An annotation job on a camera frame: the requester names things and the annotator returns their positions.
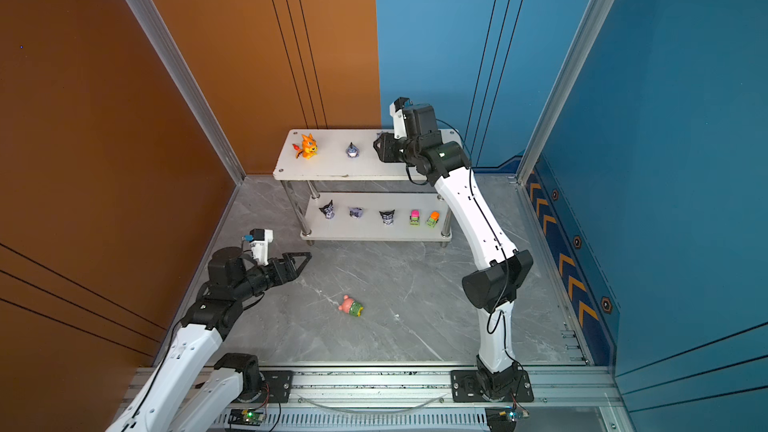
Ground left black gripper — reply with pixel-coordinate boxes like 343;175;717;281
234;251;310;305

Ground blue grey eeyore toy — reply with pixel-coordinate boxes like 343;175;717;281
346;142;360;158

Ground pink green block toy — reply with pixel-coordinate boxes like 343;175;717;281
409;210;420;226

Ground green orange toy car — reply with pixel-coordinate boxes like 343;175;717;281
426;211;440;228

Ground black white kuromi toy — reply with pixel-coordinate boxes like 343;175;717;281
319;200;335;220

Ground pink pig green toy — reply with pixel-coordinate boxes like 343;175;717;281
338;295;364;317

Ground grey purple kuromi toy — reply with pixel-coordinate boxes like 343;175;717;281
379;209;396;226

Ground purple bat toy figure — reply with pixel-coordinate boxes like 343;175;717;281
349;207;364;219

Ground orange fox toy figure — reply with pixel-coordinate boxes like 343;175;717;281
293;133;318;159

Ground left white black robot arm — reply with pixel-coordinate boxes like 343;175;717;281
108;247;312;431

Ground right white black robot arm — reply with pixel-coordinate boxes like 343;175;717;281
373;97;534;403

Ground white two-tier metal shelf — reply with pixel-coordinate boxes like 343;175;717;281
273;129;452;246

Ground left green circuit board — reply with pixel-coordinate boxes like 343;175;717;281
226;408;267;428

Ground right circuit board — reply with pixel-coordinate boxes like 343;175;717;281
485;407;530;432

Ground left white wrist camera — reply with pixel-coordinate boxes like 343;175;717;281
242;228;274;266

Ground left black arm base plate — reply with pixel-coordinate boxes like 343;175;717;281
233;370;294;405

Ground right aluminium corner post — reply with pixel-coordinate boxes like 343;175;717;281
516;0;615;186

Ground aluminium corner post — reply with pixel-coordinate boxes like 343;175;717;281
125;0;246;186
516;0;615;186

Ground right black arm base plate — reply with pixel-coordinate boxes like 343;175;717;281
450;367;535;403

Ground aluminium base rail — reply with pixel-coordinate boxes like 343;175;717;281
107;362;637;432

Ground left aluminium corner post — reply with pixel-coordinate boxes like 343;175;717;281
125;0;246;186

